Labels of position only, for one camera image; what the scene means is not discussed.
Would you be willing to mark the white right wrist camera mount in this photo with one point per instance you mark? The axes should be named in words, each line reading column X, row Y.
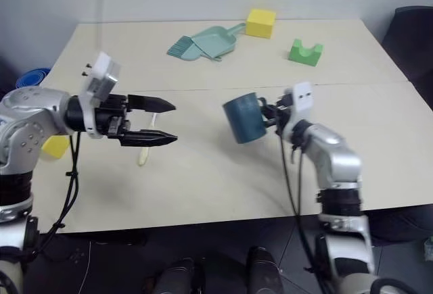
column 302, row 99

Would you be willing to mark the green notched foam block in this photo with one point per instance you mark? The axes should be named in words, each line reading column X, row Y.
column 302, row 57

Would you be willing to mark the mint green dustpan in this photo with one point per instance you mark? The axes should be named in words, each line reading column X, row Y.
column 213, row 42

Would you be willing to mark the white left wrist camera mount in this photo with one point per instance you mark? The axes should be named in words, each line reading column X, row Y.
column 98, row 84

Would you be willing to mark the large yellow foam cube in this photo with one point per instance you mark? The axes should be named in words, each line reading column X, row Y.
column 260, row 23

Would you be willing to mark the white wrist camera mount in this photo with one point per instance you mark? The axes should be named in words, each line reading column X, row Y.
column 302, row 99
column 98, row 84

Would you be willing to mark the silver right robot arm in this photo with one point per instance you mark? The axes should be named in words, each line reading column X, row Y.
column 338, row 162

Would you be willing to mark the blue plastic basket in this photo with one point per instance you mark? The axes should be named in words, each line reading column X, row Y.
column 32, row 77

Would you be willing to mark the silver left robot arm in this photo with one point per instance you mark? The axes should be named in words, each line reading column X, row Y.
column 34, row 104

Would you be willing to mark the black chair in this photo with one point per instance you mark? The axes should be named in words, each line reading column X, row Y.
column 411, row 50

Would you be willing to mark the dark blue mug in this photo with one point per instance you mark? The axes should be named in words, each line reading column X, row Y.
column 245, row 118

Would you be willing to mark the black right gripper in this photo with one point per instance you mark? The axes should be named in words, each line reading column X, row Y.
column 282, row 115

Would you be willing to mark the cream toothbrush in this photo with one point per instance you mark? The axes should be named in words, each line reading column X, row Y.
column 143, row 157

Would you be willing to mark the dark rounded shape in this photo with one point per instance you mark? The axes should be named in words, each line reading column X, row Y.
column 264, row 270
column 177, row 277

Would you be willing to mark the small yellow foam block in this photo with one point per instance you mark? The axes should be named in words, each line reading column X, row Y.
column 55, row 148

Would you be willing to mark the mint green hand brush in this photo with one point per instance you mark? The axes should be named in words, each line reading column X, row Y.
column 182, row 49

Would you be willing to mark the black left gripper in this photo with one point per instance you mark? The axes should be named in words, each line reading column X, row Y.
column 113, row 115

